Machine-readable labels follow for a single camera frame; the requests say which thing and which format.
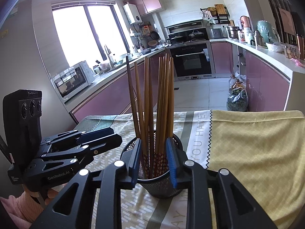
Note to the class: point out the white water heater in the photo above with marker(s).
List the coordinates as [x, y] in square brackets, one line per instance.
[132, 13]

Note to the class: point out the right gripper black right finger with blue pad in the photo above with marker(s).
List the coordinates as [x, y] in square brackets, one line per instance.
[235, 207]

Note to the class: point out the hand in pink sleeve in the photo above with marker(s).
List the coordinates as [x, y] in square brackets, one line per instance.
[21, 211]

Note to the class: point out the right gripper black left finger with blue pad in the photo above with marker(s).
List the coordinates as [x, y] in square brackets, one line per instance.
[74, 205]

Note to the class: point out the steel pot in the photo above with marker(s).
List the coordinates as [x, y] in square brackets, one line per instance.
[232, 32]

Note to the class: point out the bag of vegetables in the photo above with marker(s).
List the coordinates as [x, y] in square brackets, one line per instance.
[237, 99]

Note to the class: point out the green cutting mat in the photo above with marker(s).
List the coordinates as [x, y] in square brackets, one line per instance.
[95, 122]

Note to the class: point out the purple kitchen cabinets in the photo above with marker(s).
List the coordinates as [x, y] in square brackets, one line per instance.
[269, 77]

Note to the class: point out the black camera box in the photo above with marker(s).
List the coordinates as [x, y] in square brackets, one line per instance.
[22, 110]

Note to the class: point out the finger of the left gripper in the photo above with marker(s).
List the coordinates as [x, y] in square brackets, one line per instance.
[104, 144]
[97, 133]

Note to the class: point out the dark brown chopstick in holder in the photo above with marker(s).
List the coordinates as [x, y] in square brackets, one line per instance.
[132, 100]

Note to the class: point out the white microwave oven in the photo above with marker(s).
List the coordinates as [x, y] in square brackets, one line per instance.
[73, 80]

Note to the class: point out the bamboo chopstick in holder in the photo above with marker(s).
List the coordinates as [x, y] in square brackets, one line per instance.
[151, 133]
[146, 95]
[141, 121]

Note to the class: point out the yellow checked cloth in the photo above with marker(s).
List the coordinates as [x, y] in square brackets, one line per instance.
[265, 152]

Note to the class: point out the black mesh utensil holder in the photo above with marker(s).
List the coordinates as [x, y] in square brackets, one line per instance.
[160, 186]

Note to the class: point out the built-in black oven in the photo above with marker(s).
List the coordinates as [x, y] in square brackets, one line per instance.
[191, 51]

